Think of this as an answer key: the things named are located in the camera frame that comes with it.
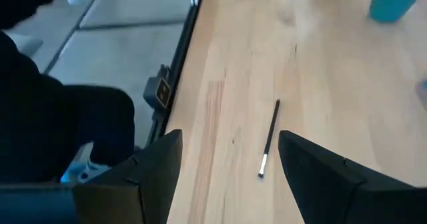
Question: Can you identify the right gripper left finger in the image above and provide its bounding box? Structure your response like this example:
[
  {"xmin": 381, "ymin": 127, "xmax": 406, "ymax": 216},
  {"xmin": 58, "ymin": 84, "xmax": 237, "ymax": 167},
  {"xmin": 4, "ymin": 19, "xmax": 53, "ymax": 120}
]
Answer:
[{"xmin": 0, "ymin": 129, "xmax": 183, "ymax": 224}]

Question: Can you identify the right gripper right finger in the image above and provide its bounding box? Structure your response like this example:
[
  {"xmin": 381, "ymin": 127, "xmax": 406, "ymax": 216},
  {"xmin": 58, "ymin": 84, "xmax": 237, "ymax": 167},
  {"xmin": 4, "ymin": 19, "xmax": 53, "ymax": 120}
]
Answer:
[{"xmin": 278, "ymin": 130, "xmax": 427, "ymax": 224}]

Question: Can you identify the thin black paint brush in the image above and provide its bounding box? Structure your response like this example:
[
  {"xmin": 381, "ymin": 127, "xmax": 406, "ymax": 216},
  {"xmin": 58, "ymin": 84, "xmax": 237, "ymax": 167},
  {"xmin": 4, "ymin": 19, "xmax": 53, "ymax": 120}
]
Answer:
[{"xmin": 257, "ymin": 99, "xmax": 282, "ymax": 179}]

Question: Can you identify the person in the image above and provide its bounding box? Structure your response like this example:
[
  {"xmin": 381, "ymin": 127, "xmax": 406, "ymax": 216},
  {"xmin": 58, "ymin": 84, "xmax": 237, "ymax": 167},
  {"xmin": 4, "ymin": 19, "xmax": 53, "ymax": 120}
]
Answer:
[{"xmin": 0, "ymin": 0, "xmax": 136, "ymax": 185}]

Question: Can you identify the black grey office chair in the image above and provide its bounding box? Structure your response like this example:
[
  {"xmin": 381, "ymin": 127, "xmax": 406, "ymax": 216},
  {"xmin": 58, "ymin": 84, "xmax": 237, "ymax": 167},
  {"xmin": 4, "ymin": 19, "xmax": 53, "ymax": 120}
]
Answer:
[{"xmin": 5, "ymin": 30, "xmax": 45, "ymax": 57}]

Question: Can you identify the teal plastic cup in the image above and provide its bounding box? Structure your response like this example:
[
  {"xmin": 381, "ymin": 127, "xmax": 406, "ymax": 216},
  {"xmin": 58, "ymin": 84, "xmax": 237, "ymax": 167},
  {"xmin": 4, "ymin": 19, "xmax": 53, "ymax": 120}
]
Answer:
[{"xmin": 368, "ymin": 0, "xmax": 427, "ymax": 23}]

